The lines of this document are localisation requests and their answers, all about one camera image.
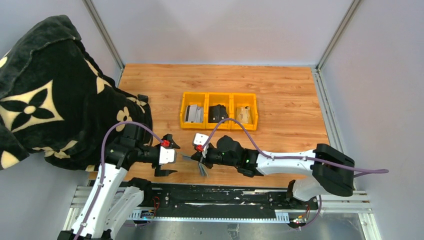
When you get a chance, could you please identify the tan card holder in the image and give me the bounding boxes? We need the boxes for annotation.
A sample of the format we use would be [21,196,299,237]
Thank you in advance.
[235,106,253,124]

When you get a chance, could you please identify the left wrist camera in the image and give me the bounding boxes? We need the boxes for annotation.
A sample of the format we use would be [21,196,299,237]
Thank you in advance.
[158,146,177,165]

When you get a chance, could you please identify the silver card holder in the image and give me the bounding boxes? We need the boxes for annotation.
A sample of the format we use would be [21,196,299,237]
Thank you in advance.
[183,104,204,124]

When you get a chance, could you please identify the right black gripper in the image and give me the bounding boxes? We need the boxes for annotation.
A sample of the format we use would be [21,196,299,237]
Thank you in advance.
[191,145,239,169]

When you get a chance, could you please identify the black card holder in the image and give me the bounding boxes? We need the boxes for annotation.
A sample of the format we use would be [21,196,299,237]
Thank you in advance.
[208,104,229,123]

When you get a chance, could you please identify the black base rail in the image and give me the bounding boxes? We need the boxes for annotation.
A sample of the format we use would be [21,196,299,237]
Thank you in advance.
[137,183,319,220]

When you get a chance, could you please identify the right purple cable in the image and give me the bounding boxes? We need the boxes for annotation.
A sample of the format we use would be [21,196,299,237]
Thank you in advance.
[195,118,390,176]

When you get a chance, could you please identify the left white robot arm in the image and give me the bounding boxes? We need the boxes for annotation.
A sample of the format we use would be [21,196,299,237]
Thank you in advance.
[57,121,180,240]

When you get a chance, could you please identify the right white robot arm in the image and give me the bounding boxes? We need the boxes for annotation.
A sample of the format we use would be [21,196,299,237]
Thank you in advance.
[191,133,355,209]

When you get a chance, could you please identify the black floral blanket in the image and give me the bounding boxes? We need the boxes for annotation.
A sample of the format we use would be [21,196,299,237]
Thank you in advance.
[0,15,153,172]

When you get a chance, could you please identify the yellow three-compartment bin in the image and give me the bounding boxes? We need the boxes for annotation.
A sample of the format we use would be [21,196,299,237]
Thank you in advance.
[179,92,259,131]

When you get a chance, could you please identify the mint green card holder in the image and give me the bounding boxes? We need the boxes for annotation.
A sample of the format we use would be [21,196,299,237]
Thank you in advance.
[179,152,209,178]

